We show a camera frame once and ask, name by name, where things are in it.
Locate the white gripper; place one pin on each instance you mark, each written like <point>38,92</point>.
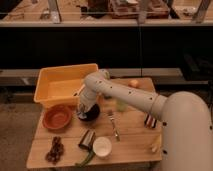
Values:
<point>85,107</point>

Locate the blue grey towel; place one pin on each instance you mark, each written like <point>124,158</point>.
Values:
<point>82,116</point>

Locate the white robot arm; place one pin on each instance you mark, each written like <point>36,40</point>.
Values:
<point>187,127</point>

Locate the orange bowl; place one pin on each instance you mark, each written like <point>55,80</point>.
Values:
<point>57,117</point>

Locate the yellow plastic bin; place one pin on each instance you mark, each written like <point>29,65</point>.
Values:
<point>61,84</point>

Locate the wooden table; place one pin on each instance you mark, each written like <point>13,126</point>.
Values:
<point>133,147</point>

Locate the green cup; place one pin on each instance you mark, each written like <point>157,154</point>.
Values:
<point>121,106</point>

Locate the metal can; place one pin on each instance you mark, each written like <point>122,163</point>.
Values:
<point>87,140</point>

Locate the silver fork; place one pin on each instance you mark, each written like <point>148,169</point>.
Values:
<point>111,117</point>

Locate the orange fruit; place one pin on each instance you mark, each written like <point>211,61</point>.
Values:
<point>134,83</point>

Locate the green vegetable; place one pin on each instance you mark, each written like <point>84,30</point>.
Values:
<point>88,158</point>

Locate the dark grapes bunch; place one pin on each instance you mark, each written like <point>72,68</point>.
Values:
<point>56,150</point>

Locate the striped red black object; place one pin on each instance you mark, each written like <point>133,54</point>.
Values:
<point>150,122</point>

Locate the yellow corn cob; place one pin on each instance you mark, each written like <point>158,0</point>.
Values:
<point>156,145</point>

